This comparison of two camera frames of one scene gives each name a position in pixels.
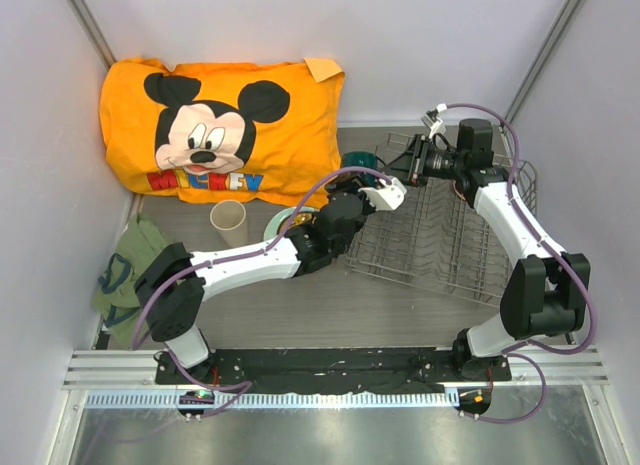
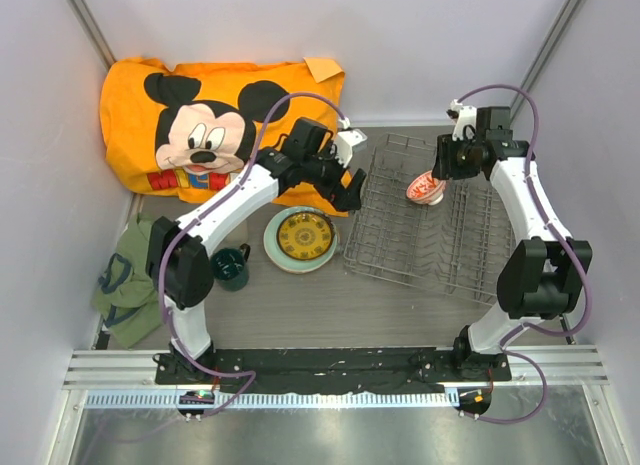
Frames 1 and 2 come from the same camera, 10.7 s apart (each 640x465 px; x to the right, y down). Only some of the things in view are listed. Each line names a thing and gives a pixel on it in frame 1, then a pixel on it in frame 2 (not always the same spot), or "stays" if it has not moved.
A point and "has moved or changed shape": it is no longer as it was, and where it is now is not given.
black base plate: [328, 369] stays
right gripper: [411, 164] to [445, 166]
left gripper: [351, 183] to [343, 198]
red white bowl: [458, 191] to [423, 188]
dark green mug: [359, 159] has moved or changed shape
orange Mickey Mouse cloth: [264, 131] stays
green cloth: [115, 298] stays
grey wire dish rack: [437, 237] stays
